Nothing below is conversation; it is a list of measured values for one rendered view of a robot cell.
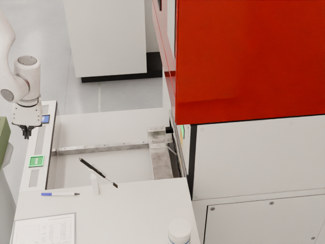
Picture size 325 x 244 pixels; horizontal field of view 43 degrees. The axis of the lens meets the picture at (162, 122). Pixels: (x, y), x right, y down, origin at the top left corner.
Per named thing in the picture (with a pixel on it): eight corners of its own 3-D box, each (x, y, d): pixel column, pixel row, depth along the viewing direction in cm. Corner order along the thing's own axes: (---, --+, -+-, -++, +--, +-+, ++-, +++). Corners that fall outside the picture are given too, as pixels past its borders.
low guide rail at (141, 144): (169, 143, 192) (169, 138, 190) (169, 146, 191) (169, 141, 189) (59, 152, 188) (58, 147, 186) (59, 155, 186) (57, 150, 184)
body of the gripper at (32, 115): (43, 92, 148) (42, 116, 155) (13, 90, 146) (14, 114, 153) (41, 105, 142) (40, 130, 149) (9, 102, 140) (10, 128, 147)
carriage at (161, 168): (164, 133, 193) (164, 129, 191) (175, 194, 165) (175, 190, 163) (147, 135, 192) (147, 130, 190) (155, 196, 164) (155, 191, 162)
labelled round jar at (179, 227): (187, 234, 138) (189, 217, 131) (191, 253, 132) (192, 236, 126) (167, 236, 137) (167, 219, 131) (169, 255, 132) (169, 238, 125)
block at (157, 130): (164, 129, 190) (164, 125, 188) (165, 135, 188) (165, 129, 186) (147, 131, 190) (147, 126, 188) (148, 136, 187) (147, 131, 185)
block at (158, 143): (167, 142, 184) (167, 137, 182) (168, 147, 182) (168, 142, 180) (149, 143, 183) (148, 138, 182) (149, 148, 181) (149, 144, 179)
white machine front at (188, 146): (167, 84, 228) (167, 17, 202) (192, 201, 166) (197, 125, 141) (161, 84, 228) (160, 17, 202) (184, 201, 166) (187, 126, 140)
